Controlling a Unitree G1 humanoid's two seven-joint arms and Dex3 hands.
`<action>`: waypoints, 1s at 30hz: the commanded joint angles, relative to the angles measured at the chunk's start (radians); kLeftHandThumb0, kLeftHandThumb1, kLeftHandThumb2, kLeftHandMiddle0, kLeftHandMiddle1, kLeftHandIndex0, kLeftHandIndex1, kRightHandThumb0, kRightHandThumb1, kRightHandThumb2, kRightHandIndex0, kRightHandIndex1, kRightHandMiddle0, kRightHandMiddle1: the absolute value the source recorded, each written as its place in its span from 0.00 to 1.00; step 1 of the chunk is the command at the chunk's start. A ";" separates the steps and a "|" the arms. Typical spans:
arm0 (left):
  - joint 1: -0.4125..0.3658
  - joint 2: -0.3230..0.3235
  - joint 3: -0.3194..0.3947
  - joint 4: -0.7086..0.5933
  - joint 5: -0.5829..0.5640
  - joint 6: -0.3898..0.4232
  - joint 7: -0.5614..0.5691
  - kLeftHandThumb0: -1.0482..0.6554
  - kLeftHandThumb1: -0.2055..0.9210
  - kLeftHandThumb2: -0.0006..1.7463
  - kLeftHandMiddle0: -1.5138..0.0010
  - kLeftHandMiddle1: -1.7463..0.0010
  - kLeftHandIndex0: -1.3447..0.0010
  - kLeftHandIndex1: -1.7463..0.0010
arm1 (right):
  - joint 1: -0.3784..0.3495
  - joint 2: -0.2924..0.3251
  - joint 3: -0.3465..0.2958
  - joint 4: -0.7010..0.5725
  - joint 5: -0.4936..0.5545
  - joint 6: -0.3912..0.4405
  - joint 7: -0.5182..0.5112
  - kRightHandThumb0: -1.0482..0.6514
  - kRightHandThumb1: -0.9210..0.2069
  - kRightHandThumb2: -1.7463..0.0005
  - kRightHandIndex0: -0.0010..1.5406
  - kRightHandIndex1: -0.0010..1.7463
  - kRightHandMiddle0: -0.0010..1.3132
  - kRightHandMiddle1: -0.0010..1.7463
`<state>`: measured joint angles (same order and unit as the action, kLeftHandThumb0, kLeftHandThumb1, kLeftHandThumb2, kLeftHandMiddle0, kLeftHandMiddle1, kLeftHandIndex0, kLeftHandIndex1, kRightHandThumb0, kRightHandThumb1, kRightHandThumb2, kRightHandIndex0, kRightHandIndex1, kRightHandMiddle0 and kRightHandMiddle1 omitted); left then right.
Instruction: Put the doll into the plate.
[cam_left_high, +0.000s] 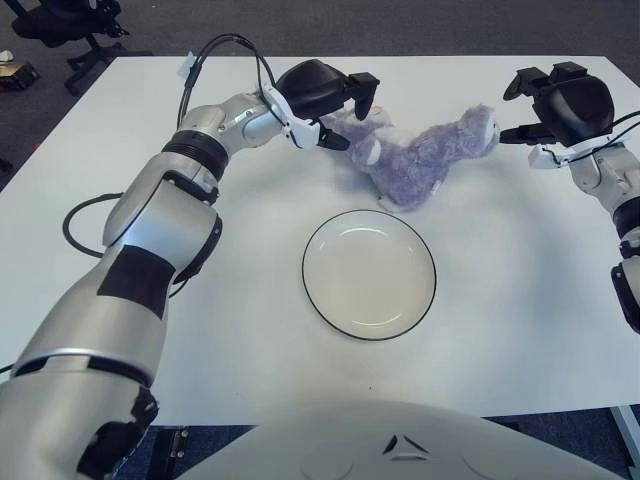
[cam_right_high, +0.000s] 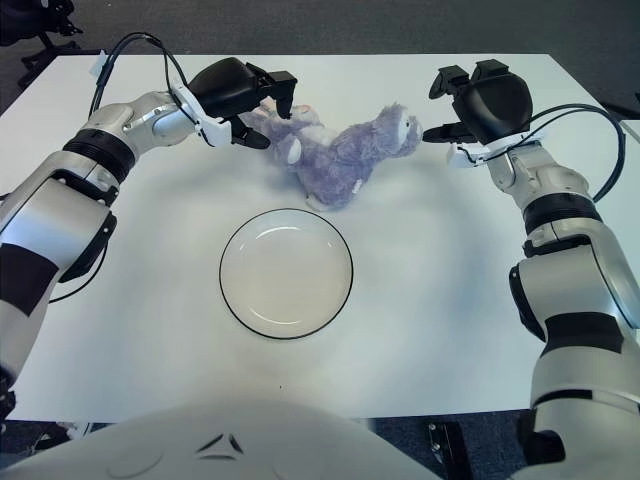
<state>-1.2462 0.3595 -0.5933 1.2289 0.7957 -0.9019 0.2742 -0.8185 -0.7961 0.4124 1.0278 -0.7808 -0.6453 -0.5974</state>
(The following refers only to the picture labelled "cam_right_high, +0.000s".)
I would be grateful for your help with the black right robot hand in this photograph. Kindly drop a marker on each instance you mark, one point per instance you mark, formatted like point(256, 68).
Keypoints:
point(495, 105)

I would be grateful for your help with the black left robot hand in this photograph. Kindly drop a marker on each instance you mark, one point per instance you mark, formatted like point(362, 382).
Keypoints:
point(222, 87)

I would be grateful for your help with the purple plush bunny doll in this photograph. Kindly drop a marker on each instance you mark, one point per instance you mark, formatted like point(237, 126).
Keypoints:
point(340, 165)

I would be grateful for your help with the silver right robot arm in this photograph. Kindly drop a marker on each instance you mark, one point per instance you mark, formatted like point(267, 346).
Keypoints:
point(575, 250)

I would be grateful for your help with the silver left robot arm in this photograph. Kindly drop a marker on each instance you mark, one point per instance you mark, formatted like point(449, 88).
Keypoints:
point(60, 210)

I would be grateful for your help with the white plate with black rim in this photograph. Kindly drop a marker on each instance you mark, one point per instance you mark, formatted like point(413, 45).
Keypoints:
point(285, 275)

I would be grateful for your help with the black chair base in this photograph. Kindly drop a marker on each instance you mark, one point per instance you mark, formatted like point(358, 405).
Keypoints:
point(632, 110)

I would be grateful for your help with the white side table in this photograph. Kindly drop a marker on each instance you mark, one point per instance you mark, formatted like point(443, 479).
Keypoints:
point(632, 131)

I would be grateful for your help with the black office chair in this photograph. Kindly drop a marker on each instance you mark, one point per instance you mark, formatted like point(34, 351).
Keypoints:
point(50, 45)

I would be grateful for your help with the silver robot torso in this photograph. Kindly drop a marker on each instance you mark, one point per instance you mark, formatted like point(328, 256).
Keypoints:
point(225, 440)

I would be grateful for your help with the black metal bracket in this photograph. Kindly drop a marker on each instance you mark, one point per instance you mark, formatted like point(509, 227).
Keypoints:
point(447, 450)

